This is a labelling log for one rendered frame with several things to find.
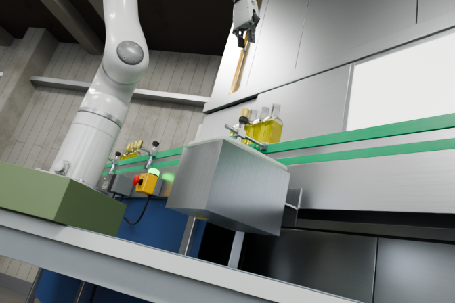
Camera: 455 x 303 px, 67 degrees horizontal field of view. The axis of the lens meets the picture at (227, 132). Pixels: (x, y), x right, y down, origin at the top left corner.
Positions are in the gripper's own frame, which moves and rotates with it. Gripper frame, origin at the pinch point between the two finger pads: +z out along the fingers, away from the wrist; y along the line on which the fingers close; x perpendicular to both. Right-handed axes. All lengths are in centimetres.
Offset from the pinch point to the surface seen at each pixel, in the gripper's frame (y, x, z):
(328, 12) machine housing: -8.8, -39.7, -19.1
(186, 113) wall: 254, -131, -35
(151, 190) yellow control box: 30, 23, 53
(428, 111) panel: -51, -17, 35
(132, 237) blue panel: 46, 23, 71
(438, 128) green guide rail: -60, 4, 42
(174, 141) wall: 258, -116, -2
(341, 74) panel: -22.4, -23.8, 15.2
